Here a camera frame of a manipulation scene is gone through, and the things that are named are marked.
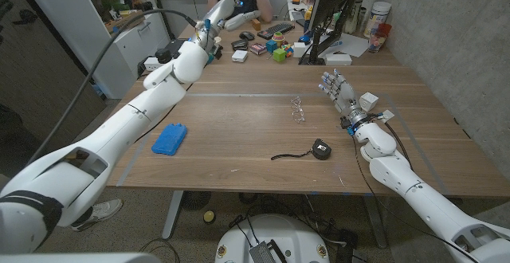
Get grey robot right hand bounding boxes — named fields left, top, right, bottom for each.
left=318, top=69, right=370, bottom=127

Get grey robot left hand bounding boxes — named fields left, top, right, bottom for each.
left=194, top=0, right=263, bottom=45

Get clear frame glasses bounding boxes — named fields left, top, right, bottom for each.
left=289, top=96, right=306, bottom=124

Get black measuring tape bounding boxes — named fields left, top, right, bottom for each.
left=270, top=138, right=332, bottom=162

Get white rectangular box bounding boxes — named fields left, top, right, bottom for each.
left=324, top=53, right=353, bottom=66

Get seated person dark shirt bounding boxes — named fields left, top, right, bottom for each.
left=206, top=0, right=274, bottom=24

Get white paper sheet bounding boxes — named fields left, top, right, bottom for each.
left=318, top=33, right=370, bottom=59

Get black laptop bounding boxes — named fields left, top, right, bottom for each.
left=166, top=37, right=188, bottom=55

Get black monitor stand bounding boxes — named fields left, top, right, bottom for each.
left=299, top=0, right=363, bottom=66

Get black keyboard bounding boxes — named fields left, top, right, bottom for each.
left=257, top=22, right=296, bottom=41

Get red topped glass cup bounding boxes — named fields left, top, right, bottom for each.
left=367, top=22, right=393, bottom=53

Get white square box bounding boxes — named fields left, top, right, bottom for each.
left=292, top=41, right=312, bottom=59

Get black power adapter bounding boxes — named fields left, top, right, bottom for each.
left=155, top=48, right=173, bottom=65

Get steel thermos bottle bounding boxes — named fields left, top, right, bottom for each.
left=344, top=0, right=363, bottom=35

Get white power strip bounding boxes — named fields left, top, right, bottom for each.
left=143, top=57, right=171, bottom=73

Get yellow bottle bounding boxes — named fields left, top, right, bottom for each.
left=304, top=6, right=314, bottom=33

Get white round canister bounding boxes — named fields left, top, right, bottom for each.
left=363, top=1, right=392, bottom=39

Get cardboard box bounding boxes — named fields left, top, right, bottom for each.
left=104, top=9, right=147, bottom=35

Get white shelf cabinet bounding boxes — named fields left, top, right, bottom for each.
left=18, top=0, right=171, bottom=100

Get metal table leg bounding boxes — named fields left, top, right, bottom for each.
left=362, top=195, right=388, bottom=249
left=161, top=190, right=184, bottom=240

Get blue ribbed plastic pack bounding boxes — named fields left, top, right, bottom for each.
left=151, top=122, right=188, bottom=156

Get white robot torso base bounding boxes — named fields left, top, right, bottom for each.
left=214, top=214, right=331, bottom=263

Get black round ribbed disc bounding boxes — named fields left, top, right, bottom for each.
left=181, top=190, right=212, bottom=211

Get white cube wrist camera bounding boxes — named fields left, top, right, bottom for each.
left=359, top=92, right=379, bottom=113

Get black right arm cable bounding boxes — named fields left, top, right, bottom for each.
left=352, top=135, right=479, bottom=262

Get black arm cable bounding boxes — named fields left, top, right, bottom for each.
left=27, top=8, right=198, bottom=164
left=352, top=135, right=479, bottom=262

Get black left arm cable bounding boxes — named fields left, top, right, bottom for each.
left=27, top=8, right=198, bottom=164

